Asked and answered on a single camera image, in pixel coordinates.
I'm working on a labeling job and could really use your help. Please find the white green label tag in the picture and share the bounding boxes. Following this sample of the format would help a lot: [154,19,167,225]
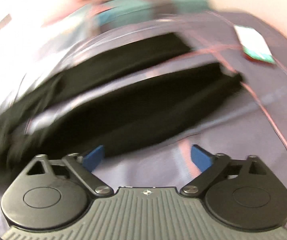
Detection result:
[233,25,276,64]

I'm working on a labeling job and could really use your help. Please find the plaid purple bed sheet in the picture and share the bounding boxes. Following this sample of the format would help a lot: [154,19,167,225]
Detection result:
[0,10,287,238]

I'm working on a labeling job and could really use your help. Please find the teal patchwork blanket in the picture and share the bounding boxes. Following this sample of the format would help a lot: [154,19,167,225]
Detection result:
[94,0,210,33]

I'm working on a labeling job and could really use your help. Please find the black knit pants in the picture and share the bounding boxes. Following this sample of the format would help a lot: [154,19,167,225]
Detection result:
[0,33,243,184]

